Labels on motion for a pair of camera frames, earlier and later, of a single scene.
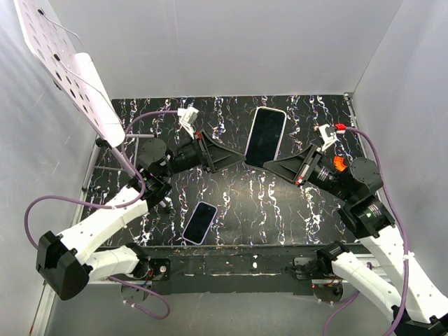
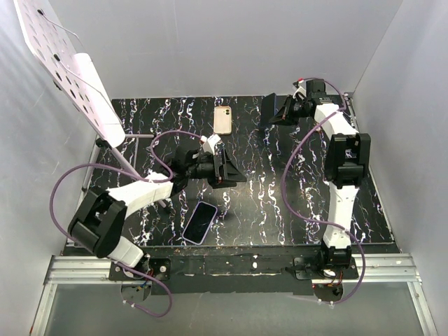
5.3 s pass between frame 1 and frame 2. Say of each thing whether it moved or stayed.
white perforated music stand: stayed
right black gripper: moved
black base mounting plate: stayed
